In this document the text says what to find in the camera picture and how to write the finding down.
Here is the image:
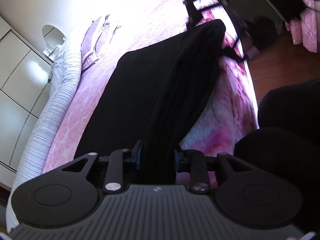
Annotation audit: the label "black trousers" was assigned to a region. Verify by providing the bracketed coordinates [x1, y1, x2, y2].
[75, 20, 226, 184]

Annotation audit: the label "pink rose bedspread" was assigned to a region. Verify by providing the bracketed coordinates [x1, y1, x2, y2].
[41, 0, 258, 172]

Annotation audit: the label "striped grey white quilt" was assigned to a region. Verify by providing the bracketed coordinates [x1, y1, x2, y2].
[5, 38, 82, 232]

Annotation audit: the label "purple pillow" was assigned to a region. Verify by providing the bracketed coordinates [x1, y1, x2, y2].
[81, 15, 119, 73]

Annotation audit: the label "white wardrobe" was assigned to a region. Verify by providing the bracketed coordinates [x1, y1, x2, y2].
[0, 20, 50, 190]

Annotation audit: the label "white oval mirror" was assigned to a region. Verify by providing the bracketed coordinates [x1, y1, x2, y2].
[42, 24, 66, 56]

